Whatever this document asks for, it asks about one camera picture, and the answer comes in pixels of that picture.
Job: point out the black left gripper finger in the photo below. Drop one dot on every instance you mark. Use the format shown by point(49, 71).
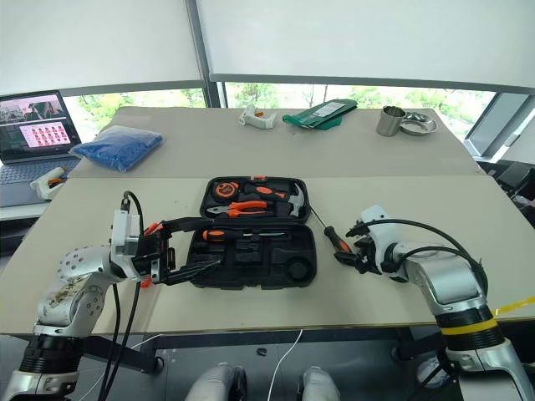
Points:
point(184, 273)
point(184, 223)

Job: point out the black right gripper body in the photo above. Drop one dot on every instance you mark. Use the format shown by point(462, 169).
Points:
point(365, 255)

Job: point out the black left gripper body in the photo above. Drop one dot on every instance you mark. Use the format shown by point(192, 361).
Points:
point(161, 255)

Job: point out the black plastic tool case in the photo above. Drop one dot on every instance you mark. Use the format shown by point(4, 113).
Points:
point(255, 259)

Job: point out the orange case latch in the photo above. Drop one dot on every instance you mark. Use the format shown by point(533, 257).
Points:
point(259, 178)

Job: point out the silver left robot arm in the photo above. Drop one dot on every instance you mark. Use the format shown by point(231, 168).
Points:
point(79, 267)

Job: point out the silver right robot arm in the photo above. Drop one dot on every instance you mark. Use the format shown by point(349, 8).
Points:
point(451, 284)

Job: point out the orange black tape measure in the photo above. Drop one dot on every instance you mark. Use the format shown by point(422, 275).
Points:
point(225, 190)

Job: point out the black table leg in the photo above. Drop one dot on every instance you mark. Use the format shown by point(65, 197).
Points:
point(407, 344)

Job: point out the blue plastic bag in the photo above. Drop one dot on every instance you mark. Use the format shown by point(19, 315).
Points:
point(117, 146)

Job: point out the small black floor object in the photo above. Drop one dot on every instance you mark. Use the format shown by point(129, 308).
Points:
point(261, 351)

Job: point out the grey rounded shape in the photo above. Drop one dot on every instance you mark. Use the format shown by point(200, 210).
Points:
point(213, 382)
point(319, 384)

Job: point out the steel cup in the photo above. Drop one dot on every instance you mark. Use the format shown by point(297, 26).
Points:
point(388, 123)

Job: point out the green flat packet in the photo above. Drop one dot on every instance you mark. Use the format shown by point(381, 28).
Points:
point(319, 115)

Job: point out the steel dish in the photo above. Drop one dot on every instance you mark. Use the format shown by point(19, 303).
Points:
point(420, 124)

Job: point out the white glue gun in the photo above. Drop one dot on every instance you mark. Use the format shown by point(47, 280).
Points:
point(46, 184)
point(257, 120)

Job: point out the yellow tape strip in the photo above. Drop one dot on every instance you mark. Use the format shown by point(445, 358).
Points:
point(516, 305)

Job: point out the black equipment pile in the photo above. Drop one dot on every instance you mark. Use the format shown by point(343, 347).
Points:
point(516, 175)

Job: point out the open laptop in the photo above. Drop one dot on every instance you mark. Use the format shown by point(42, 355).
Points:
point(29, 125)

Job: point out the white roller blind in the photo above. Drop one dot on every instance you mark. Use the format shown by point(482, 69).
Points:
point(92, 37)
point(368, 37)

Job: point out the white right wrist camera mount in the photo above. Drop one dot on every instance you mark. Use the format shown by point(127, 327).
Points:
point(382, 234)

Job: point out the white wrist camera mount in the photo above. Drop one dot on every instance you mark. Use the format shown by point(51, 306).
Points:
point(382, 234)
point(123, 234)

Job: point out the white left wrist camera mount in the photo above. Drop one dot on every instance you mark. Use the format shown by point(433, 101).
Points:
point(123, 234)

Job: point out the black table frame bar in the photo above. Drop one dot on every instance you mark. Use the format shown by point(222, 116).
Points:
point(121, 353)

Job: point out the grey window post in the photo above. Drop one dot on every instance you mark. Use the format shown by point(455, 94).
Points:
point(209, 89)

